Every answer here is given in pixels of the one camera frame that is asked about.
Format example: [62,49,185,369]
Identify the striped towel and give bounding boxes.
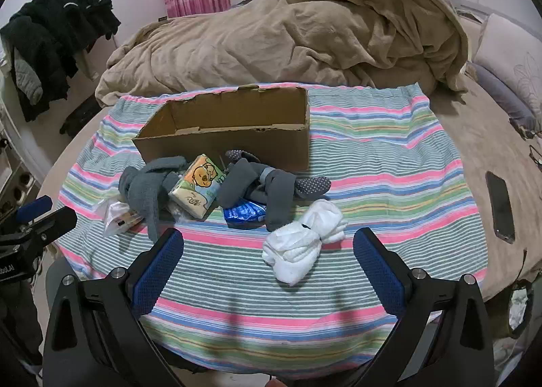
[56,82,489,370]

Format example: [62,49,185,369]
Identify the grey pillow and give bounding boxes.
[465,62,537,132]

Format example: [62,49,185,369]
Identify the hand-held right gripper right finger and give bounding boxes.
[353,227,495,387]

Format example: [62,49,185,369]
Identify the clear plastic bag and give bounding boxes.
[90,196,142,238]

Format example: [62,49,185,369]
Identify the blue plastic packet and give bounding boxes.
[223,197,267,228]

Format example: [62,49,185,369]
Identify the cartoon tissue pack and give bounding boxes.
[168,154,228,222]

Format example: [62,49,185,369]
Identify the white embroidered pillow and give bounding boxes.
[472,13,542,120]

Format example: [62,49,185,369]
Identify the black smartphone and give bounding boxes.
[485,171,516,242]

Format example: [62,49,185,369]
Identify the beige blanket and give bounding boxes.
[94,0,470,108]

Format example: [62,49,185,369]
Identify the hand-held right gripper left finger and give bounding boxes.
[43,228,185,387]

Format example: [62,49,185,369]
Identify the grey dotted sock bundle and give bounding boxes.
[217,150,331,232]

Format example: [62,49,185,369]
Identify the pile of dark clothes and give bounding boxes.
[0,0,122,123]

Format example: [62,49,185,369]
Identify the white sock bundle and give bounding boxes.
[262,199,349,286]

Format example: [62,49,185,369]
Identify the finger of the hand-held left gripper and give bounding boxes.
[0,196,79,261]

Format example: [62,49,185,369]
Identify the eyeglasses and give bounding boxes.
[517,128,542,166]

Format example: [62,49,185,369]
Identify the cardboard box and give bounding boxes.
[132,83,311,174]

